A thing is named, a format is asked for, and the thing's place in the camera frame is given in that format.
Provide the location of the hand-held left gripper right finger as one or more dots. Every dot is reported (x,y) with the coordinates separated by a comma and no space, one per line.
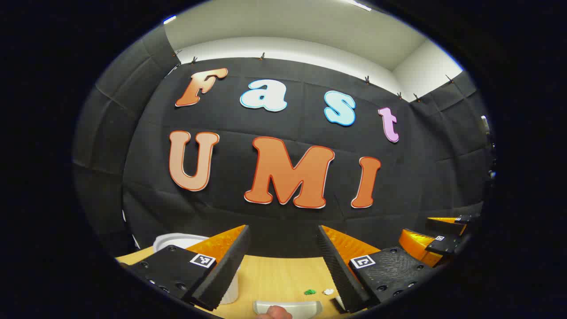
(339,270)

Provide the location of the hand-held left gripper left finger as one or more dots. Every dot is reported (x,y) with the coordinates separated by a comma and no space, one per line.
(228,270)

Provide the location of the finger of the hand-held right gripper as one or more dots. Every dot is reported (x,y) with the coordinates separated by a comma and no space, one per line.
(445,244)
(445,226)

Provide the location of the green paper ball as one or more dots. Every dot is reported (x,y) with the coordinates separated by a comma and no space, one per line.
(309,292)

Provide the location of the grey plastic dustpan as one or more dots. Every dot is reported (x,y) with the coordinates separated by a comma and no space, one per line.
(305,306)

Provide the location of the white ribbed garbage bin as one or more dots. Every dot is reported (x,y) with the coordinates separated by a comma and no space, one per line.
(175,240)

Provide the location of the wooden desktop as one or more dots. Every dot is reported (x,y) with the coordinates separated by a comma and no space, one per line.
(283,274)

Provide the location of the ceiling light strip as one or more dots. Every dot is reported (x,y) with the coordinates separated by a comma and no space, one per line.
(359,5)

